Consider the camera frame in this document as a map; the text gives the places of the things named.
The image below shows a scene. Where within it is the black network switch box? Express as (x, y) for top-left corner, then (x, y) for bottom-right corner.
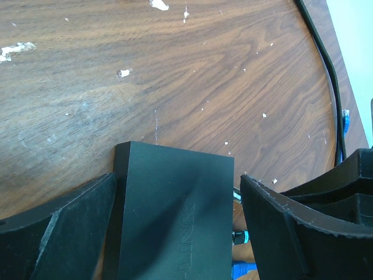
(102, 141), (234, 279)

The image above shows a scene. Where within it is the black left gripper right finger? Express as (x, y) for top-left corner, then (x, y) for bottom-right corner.
(240, 176), (372, 279)

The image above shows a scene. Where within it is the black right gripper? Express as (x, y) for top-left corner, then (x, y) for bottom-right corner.
(281, 148), (372, 226)

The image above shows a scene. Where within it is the blue ethernet cable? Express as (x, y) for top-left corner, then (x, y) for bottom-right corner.
(231, 109), (350, 280)

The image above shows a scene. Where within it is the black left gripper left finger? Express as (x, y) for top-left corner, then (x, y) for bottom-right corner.
(1, 173), (117, 279)

